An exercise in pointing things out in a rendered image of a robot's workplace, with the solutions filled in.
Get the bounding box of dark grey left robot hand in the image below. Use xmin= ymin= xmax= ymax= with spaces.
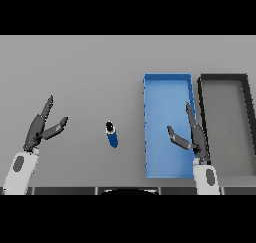
xmin=23 ymin=94 xmax=69 ymax=153

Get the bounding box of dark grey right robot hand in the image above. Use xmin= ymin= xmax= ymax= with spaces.
xmin=166 ymin=101 xmax=212 ymax=165

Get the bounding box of blue bin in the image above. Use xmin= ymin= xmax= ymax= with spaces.
xmin=142 ymin=73 xmax=198 ymax=180

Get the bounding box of dark grey bin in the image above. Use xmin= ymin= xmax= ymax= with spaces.
xmin=196 ymin=73 xmax=256 ymax=179

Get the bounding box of blue pipe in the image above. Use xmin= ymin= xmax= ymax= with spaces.
xmin=105 ymin=120 xmax=119 ymax=149

